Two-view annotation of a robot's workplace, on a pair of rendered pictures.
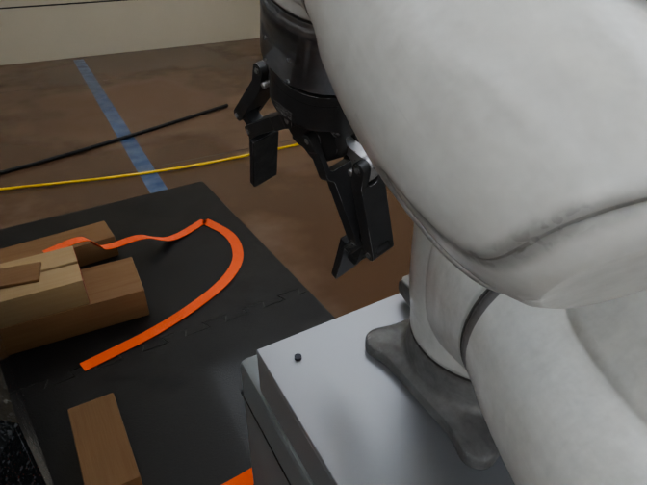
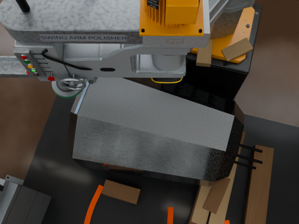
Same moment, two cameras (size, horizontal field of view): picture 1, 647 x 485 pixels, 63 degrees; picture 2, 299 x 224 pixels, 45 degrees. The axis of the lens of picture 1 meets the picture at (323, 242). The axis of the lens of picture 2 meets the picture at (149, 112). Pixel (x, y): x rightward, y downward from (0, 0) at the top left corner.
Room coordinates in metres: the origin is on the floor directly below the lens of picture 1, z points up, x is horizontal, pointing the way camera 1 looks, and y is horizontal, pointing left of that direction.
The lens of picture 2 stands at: (1.31, 0.53, 3.12)
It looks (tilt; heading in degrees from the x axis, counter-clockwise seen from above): 71 degrees down; 139
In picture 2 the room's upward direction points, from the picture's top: 3 degrees counter-clockwise
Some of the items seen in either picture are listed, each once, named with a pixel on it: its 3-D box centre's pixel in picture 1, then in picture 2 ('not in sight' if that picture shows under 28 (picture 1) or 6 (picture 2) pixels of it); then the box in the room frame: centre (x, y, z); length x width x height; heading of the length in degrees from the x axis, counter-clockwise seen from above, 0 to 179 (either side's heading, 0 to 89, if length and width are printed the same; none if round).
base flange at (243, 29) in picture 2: not in sight; (217, 27); (0.56, 1.89, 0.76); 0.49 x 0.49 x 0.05; 32
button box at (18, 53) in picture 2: not in sight; (30, 63); (0.24, 0.65, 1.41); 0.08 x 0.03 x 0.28; 46
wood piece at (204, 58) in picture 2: not in sight; (204, 52); (0.65, 1.65, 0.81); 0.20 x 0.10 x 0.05; 130
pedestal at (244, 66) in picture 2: not in sight; (209, 52); (0.56, 1.89, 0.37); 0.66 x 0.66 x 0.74; 32
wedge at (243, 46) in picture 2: not in sight; (236, 49); (0.80, 1.83, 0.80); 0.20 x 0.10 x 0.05; 71
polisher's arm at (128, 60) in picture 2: not in sight; (119, 53); (0.49, 1.05, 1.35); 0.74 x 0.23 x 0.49; 46
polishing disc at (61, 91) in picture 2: not in sight; (67, 82); (0.21, 0.77, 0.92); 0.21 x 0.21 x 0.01
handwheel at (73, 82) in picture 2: not in sight; (73, 78); (0.38, 0.78, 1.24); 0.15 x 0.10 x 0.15; 46
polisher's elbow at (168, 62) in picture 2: not in sight; (168, 48); (0.67, 1.25, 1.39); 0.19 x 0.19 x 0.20
